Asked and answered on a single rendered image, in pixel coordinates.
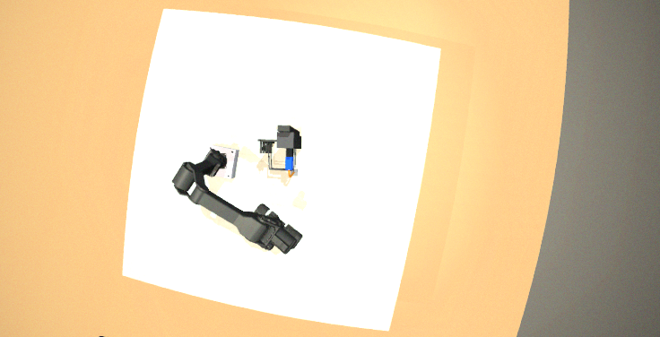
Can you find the blue plug with orange cord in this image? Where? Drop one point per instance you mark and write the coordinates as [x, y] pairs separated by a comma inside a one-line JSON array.
[[289, 160]]

